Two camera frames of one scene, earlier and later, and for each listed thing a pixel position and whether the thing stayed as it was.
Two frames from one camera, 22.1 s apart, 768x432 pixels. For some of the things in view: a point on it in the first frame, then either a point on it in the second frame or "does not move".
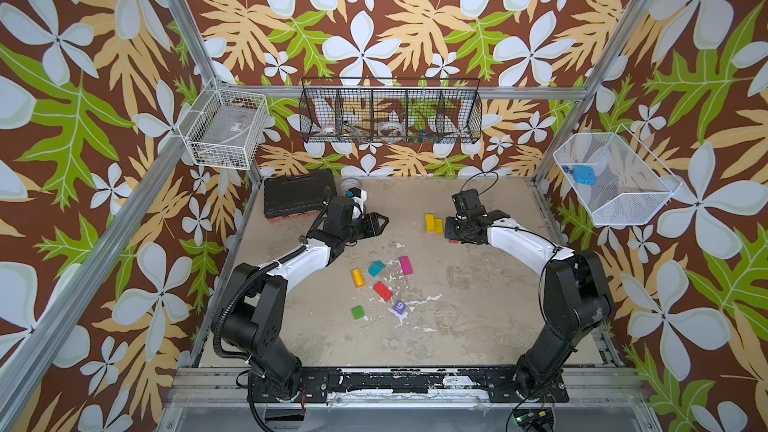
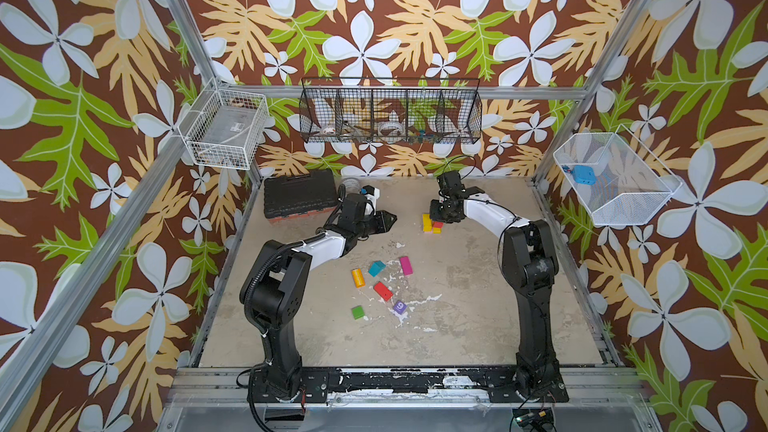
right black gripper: (459, 230) -> (444, 213)
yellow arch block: (430, 223) does not move
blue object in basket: (584, 174) does not move
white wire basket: (224, 127) does not move
